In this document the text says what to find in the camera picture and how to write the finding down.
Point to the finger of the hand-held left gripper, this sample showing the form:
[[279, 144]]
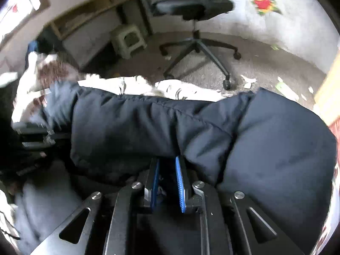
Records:
[[32, 162], [37, 135]]

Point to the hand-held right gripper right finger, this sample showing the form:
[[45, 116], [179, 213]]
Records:
[[180, 188]]

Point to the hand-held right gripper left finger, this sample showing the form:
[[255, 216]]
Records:
[[155, 183]]

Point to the navy puffer jacket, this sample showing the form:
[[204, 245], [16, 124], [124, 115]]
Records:
[[186, 135]]

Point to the floral satin blanket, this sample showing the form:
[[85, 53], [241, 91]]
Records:
[[127, 83]]

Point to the wooden desk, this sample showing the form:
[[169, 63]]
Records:
[[90, 21]]

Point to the window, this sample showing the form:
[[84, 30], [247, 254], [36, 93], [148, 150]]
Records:
[[18, 10]]

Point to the scattered paper scraps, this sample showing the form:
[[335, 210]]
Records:
[[249, 81]]

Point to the plastic stool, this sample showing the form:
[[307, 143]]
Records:
[[128, 41]]

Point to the wooden cabinet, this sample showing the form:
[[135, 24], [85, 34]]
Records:
[[329, 93]]

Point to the black office chair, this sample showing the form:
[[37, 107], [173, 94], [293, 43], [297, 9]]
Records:
[[194, 8]]

